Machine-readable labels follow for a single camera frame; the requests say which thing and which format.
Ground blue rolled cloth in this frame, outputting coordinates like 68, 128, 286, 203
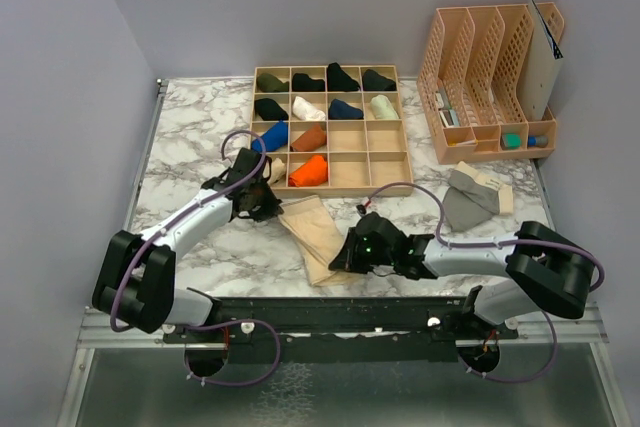
251, 120, 289, 153

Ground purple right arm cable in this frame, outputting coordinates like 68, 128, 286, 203
357, 181, 607, 384

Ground orange rolled cloth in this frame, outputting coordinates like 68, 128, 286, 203
288, 155, 329, 188

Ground wooden compartment tray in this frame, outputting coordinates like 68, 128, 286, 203
252, 64, 413, 198

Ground navy rolled cloth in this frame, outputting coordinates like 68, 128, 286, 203
328, 99, 364, 120

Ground black rolled cloth left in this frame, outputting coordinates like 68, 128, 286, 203
254, 98, 289, 121

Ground cream folded underwear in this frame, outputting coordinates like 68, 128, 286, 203
451, 162, 514, 216

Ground cards in rack slot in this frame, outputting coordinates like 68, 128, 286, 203
434, 87, 477, 147

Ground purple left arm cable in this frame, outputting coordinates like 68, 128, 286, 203
109, 129, 282, 389

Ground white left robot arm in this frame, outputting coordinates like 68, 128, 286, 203
92, 148, 282, 342

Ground grey underwear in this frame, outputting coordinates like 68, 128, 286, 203
442, 170, 500, 232

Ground grey folder in rack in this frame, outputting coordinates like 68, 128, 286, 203
517, 0, 565, 121

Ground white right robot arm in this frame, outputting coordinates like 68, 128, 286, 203
329, 212, 597, 338

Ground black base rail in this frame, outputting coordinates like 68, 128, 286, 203
163, 297, 517, 364

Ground beige rolled cloth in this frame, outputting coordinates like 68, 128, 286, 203
268, 158, 287, 185

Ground blue grey cylinder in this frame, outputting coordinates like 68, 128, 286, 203
527, 135, 549, 148

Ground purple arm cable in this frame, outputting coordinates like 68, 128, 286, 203
109, 129, 282, 389
357, 181, 607, 384

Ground white rolled cloth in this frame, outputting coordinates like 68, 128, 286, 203
292, 96, 326, 121

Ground beige boxer underwear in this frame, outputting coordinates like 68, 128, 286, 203
278, 195, 357, 287

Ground dark green rolled cloth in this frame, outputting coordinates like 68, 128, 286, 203
362, 69, 397, 92

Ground pink file organizer rack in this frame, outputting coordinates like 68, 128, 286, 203
417, 4, 557, 164

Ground brown rolled cloth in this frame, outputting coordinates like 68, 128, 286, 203
291, 125, 327, 152

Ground olive green rolled cloth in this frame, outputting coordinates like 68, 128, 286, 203
256, 72, 289, 93

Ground pale green rolled cloth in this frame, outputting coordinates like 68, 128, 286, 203
370, 95, 399, 120

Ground black rolled cloth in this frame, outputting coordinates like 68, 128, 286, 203
291, 72, 326, 92
254, 98, 289, 121
326, 62, 360, 92

